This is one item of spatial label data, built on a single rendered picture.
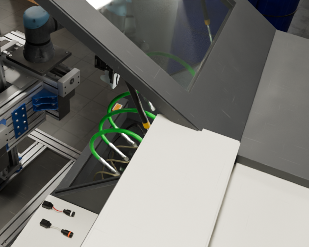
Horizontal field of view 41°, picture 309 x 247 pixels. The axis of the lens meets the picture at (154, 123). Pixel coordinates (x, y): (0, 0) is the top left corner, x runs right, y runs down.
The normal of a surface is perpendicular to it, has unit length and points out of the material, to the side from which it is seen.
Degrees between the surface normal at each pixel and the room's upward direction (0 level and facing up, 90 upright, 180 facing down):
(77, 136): 0
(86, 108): 0
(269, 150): 0
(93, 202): 90
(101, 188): 90
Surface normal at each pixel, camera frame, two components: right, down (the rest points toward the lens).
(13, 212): 0.12, -0.71
